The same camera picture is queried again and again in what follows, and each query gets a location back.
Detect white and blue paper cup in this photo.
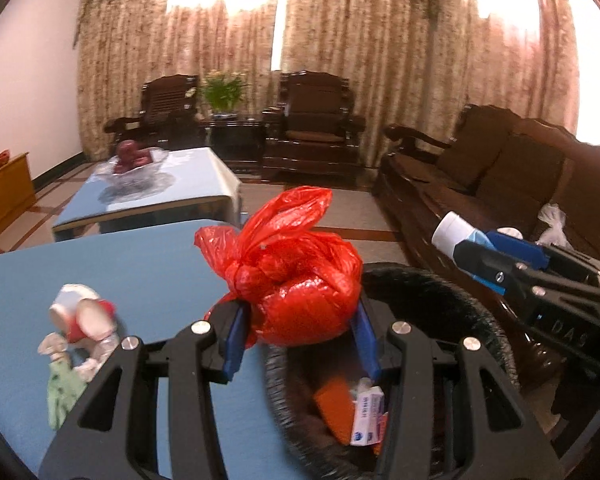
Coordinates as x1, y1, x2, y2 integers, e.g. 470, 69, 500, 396
431, 211, 497, 257

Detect white and blue toothpaste box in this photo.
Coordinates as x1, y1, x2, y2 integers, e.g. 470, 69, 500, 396
350, 387, 386, 447

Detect light green glove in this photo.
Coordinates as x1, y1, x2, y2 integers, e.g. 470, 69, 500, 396
46, 360, 90, 431

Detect trash bin with black liner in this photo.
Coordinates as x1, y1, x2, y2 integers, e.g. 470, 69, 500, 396
262, 261, 522, 480

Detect wooden television cabinet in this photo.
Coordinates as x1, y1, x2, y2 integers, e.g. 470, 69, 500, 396
0, 152, 37, 254

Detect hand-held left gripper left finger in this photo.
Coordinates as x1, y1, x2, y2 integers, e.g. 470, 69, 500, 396
39, 302, 251, 480

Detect dark wooden sofa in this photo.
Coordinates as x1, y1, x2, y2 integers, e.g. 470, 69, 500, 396
374, 104, 600, 396

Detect blue tablecloth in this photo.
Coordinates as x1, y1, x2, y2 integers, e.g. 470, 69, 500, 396
0, 219, 303, 480

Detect blue coffee table cloth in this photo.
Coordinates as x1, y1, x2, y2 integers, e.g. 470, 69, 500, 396
52, 147, 244, 242

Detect slatted dark wooden armchair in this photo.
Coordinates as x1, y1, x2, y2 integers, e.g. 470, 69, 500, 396
104, 75, 207, 154

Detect dark wooden side table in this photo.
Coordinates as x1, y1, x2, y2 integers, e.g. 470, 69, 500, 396
200, 114, 269, 162

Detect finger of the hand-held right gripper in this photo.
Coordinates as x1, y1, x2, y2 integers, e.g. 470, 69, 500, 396
452, 239, 600, 302
485, 228, 600, 288

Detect patterned beige curtains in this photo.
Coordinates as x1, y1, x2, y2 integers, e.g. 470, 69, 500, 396
72, 0, 581, 163

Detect clear plastic wrapper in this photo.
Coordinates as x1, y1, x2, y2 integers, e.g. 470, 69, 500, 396
72, 335, 122, 385

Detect cushioned dark wooden armchair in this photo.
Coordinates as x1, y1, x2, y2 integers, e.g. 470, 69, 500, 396
260, 71, 367, 182

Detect potted green plant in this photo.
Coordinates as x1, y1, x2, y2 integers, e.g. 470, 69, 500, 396
199, 70, 249, 119

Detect white plastic bag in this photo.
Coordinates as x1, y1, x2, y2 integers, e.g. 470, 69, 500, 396
536, 203, 569, 249

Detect glass fruit bowl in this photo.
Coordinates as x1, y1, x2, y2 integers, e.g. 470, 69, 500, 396
96, 146, 172, 182

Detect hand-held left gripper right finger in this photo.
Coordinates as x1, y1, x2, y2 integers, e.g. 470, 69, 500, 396
351, 299, 563, 480

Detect red plastic bag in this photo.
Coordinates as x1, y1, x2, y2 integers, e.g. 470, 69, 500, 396
195, 186, 364, 350

